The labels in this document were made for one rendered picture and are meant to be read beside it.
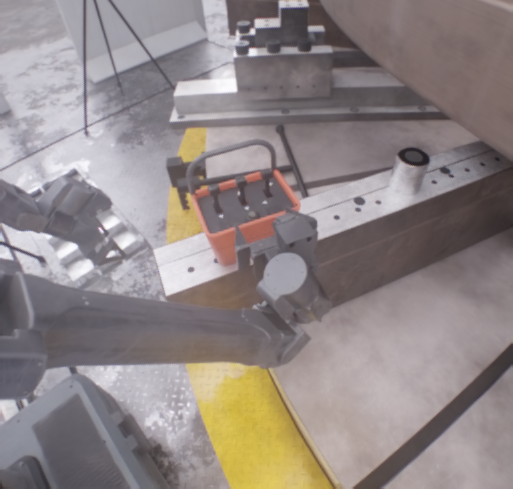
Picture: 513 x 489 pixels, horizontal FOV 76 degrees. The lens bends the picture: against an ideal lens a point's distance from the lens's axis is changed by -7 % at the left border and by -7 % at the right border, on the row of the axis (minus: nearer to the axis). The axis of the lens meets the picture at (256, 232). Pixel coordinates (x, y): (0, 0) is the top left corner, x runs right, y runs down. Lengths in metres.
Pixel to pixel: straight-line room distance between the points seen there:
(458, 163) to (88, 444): 1.29
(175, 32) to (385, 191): 3.25
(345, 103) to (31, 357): 1.81
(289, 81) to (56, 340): 1.58
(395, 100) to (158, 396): 1.73
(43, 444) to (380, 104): 1.95
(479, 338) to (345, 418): 0.48
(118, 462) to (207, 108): 1.54
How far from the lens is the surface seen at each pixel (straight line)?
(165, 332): 0.34
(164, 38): 3.85
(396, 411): 1.07
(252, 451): 1.32
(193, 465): 1.34
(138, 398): 1.45
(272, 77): 1.73
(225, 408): 1.36
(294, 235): 0.46
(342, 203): 0.90
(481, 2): 0.88
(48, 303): 0.29
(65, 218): 0.82
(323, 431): 1.02
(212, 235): 0.66
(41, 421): 1.27
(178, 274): 0.78
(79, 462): 1.18
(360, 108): 1.94
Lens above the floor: 1.31
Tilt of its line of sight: 49 degrees down
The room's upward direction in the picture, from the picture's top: 5 degrees counter-clockwise
